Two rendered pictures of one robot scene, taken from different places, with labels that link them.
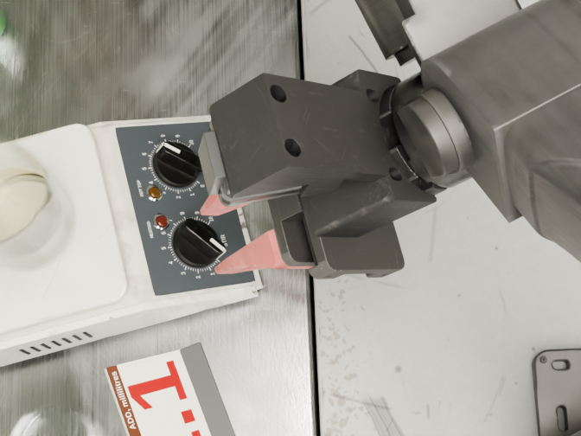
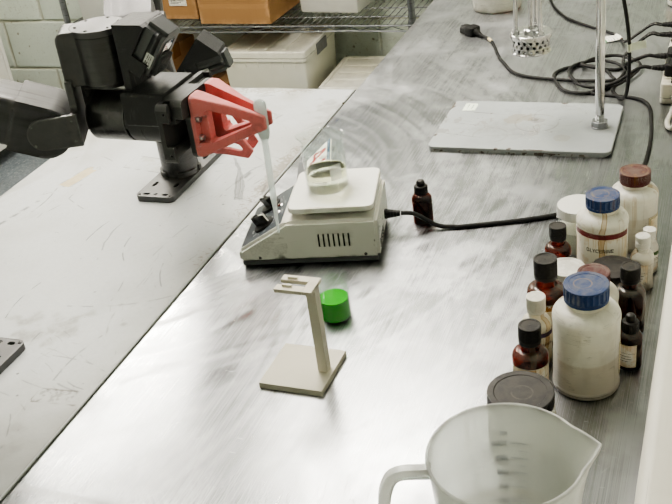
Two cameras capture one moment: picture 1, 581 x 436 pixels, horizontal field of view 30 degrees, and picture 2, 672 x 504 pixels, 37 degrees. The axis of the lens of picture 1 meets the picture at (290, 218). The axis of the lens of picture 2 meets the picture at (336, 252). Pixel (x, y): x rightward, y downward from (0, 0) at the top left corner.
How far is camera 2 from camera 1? 1.49 m
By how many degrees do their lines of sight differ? 75
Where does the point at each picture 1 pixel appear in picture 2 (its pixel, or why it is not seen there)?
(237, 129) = (212, 43)
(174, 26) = (238, 300)
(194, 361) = not seen: hidden behind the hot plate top
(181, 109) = (255, 275)
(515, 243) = (151, 225)
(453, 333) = (195, 209)
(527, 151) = not seen: outside the picture
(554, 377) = (170, 192)
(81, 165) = (297, 199)
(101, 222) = (299, 186)
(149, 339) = not seen: hidden behind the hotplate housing
